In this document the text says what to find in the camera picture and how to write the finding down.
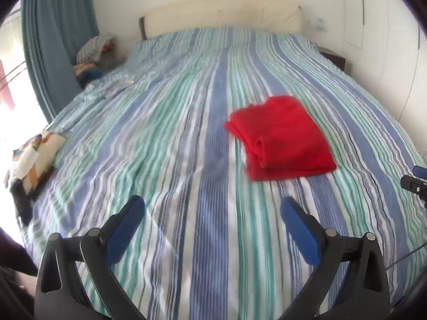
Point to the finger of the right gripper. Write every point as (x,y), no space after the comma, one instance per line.
(420,172)
(415,186)

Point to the red sweater with white bunny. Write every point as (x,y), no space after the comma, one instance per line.
(281,140)

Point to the white wardrobe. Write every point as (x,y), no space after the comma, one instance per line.
(386,52)

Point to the teal curtain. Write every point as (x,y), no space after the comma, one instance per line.
(53,32)

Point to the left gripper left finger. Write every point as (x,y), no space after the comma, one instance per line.
(60,293)

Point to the wall socket with blue plugs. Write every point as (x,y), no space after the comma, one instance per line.
(318,24)

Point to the black chair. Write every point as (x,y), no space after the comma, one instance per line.
(22,203)

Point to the pile of clothes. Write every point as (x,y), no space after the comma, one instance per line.
(97,58)

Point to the dark wooden nightstand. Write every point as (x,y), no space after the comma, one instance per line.
(338,60)

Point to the cream padded headboard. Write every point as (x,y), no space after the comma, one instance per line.
(274,16)

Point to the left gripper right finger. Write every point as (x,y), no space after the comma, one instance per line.
(364,292)

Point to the red hanging garment outside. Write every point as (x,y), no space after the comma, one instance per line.
(5,94)

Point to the patterned cushion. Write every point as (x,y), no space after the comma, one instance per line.
(31,162)

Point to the blue green striped bedspread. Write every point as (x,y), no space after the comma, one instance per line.
(212,244)

